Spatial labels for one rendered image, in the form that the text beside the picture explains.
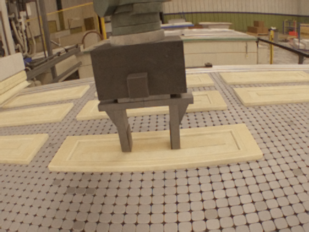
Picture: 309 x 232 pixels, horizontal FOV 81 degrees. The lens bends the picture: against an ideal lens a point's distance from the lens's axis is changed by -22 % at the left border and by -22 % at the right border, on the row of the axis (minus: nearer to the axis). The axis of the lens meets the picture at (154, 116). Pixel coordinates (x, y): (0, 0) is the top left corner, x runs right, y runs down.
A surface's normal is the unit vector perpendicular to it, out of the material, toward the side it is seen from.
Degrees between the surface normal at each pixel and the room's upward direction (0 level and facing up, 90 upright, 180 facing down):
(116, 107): 90
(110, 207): 0
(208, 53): 90
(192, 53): 90
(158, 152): 11
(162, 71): 90
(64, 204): 0
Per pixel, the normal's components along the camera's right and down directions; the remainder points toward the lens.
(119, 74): -0.04, 0.44
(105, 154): -0.11, -0.80
